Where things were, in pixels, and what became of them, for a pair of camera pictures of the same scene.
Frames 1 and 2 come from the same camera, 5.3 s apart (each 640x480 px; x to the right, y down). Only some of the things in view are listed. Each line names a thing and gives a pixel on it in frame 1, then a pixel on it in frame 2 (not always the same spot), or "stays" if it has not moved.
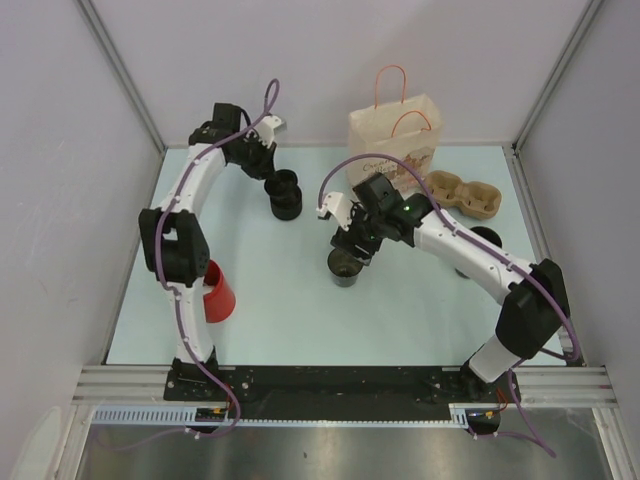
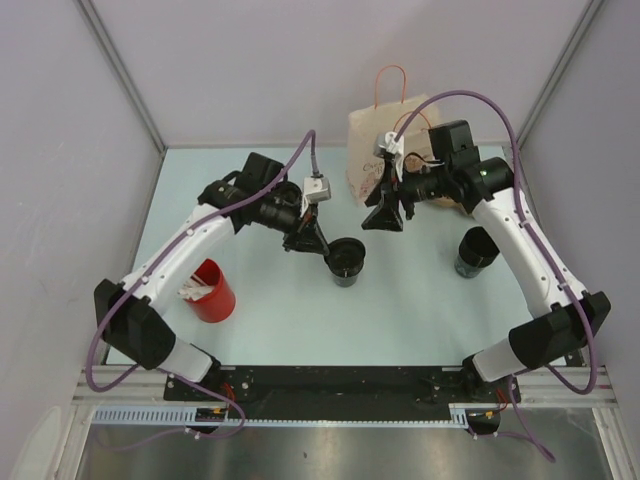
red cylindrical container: x=220 y=304 stays
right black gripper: x=347 y=240 → x=386 y=215
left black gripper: x=265 y=166 → x=307 y=237
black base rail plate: x=324 y=392 stays
